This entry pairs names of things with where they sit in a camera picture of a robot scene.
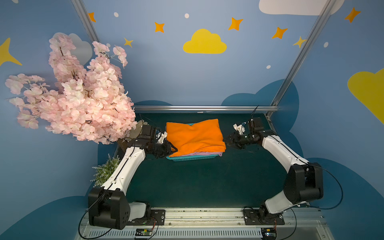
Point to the small green potted plant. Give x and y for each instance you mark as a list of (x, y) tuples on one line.
[(105, 171)]

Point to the cream work glove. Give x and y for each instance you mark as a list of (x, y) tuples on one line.
[(133, 133)]

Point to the aluminium front rail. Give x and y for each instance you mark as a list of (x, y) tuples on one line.
[(216, 224)]

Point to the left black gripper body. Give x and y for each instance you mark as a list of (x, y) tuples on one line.
[(162, 148)]

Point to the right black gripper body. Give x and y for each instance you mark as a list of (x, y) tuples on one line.
[(237, 140)]

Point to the aluminium frame post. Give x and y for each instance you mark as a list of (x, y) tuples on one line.
[(85, 19), (311, 38)]

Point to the pink cherry blossom tree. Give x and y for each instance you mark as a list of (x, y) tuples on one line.
[(89, 102)]

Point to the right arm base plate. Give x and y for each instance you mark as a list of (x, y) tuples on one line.
[(261, 217)]

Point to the orange pants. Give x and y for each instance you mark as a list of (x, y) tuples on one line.
[(195, 138)]

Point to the turquoise plastic basket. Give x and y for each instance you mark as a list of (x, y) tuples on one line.
[(192, 158)]

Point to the aluminium frame right post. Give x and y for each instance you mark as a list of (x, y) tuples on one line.
[(311, 38)]

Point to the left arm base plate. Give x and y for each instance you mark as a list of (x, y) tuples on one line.
[(155, 217)]

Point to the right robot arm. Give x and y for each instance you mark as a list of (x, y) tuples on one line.
[(304, 181)]

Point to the purple pants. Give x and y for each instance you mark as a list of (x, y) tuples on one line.
[(204, 154)]

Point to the green circuit board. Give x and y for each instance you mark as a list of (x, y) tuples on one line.
[(143, 233), (269, 233)]

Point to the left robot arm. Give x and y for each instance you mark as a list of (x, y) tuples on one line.
[(108, 204)]

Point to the left green circuit board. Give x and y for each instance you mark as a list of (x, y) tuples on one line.
[(143, 233)]

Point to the right green circuit board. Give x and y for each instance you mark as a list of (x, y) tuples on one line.
[(269, 233)]

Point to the aluminium frame left post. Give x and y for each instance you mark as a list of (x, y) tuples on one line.
[(85, 19)]

